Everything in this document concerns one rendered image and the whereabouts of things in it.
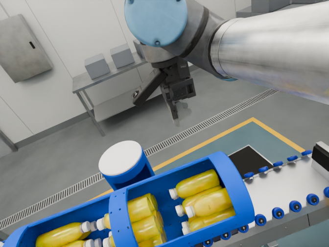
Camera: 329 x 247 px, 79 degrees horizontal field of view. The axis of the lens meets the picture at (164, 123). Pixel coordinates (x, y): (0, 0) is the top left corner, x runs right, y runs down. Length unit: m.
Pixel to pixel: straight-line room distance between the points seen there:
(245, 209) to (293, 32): 0.63
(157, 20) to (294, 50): 0.19
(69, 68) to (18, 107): 1.11
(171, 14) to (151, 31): 0.04
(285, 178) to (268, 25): 0.93
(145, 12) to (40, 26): 3.61
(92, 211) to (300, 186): 0.93
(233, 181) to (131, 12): 0.59
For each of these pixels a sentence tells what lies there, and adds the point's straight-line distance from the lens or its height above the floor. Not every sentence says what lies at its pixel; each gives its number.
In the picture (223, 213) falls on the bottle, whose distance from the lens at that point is 0.82.
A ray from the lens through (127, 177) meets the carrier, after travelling 1.19.
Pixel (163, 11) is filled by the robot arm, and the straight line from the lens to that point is 0.32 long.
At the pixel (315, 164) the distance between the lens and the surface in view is 1.15.
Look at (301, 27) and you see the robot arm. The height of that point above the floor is 1.75.
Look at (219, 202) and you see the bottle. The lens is 0.79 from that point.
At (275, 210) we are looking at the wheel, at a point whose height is 0.98.
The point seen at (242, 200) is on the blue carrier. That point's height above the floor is 1.17.
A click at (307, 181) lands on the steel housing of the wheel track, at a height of 0.93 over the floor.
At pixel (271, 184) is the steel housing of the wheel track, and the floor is 0.93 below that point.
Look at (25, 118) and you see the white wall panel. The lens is 4.41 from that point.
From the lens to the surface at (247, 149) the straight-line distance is 2.30.
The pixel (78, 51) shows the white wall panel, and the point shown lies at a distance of 3.91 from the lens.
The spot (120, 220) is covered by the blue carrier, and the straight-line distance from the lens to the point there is 0.76.
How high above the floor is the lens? 1.82
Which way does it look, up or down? 35 degrees down
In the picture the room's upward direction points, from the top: 20 degrees counter-clockwise
